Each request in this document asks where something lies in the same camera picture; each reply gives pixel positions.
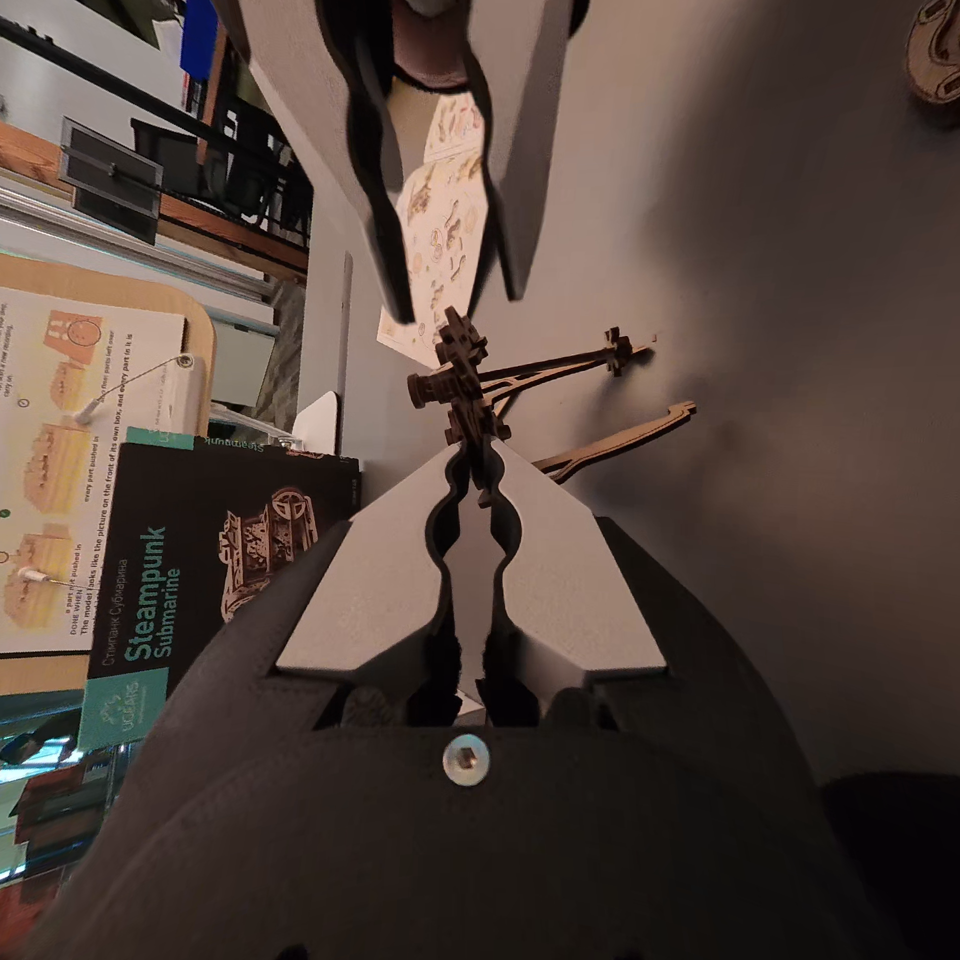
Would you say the wooden truss arm with gear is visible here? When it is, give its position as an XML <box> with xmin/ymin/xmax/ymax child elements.
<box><xmin>480</xmin><ymin>324</ymin><xmax>655</xmax><ymax>421</ymax></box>

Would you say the black model kit box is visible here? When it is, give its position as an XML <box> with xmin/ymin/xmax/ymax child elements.
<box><xmin>77</xmin><ymin>426</ymin><xmax>363</xmax><ymax>753</ymax></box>

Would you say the white cardboard flap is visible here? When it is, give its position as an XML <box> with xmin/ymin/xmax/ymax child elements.
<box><xmin>291</xmin><ymin>392</ymin><xmax>346</xmax><ymax>455</ymax></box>

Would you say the black metal railing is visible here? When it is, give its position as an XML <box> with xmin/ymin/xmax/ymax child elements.
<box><xmin>131</xmin><ymin>112</ymin><xmax>312</xmax><ymax>260</ymax></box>

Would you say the brown wooden beam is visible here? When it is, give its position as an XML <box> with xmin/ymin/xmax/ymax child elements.
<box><xmin>0</xmin><ymin>123</ymin><xmax>310</xmax><ymax>275</ymax></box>

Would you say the curved stacked wooden block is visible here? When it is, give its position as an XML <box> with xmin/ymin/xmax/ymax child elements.
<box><xmin>903</xmin><ymin>0</ymin><xmax>960</xmax><ymax>104</ymax></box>

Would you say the printed task sheet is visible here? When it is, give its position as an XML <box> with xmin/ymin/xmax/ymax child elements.
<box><xmin>0</xmin><ymin>285</ymin><xmax>189</xmax><ymax>661</ymax></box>

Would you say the silver aluminium rail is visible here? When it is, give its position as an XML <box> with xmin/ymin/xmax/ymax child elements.
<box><xmin>0</xmin><ymin>183</ymin><xmax>275</xmax><ymax>305</ymax></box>

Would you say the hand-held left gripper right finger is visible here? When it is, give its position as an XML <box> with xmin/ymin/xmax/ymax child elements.
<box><xmin>480</xmin><ymin>442</ymin><xmax>667</xmax><ymax>685</ymax></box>

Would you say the thin white cable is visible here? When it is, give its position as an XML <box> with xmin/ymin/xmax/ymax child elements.
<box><xmin>73</xmin><ymin>354</ymin><xmax>198</xmax><ymax>423</ymax></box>

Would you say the wooden gear assembly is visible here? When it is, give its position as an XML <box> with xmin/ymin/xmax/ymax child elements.
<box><xmin>407</xmin><ymin>306</ymin><xmax>515</xmax><ymax>511</ymax></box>

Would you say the light wooden board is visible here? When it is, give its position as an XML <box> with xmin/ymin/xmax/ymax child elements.
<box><xmin>0</xmin><ymin>251</ymin><xmax>219</xmax><ymax>699</ymax></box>

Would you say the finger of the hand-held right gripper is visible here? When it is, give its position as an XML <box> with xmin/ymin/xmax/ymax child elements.
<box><xmin>461</xmin><ymin>0</ymin><xmax>594</xmax><ymax>303</ymax></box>
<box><xmin>213</xmin><ymin>0</ymin><xmax>417</xmax><ymax>325</ymax></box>

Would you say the black metal bar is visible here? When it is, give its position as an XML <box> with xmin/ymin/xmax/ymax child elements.
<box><xmin>0</xmin><ymin>15</ymin><xmax>286</xmax><ymax>144</ymax></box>

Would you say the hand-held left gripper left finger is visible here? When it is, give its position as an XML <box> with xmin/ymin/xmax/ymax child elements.
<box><xmin>276</xmin><ymin>442</ymin><xmax>472</xmax><ymax>685</ymax></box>

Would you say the printed assembly instruction sheet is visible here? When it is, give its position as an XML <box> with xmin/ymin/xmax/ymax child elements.
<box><xmin>377</xmin><ymin>91</ymin><xmax>490</xmax><ymax>363</ymax></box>

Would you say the blue box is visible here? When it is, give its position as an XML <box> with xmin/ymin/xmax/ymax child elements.
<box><xmin>180</xmin><ymin>0</ymin><xmax>220</xmax><ymax>76</ymax></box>

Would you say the black framed panel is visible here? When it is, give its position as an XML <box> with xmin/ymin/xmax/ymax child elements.
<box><xmin>58</xmin><ymin>116</ymin><xmax>165</xmax><ymax>245</ymax></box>

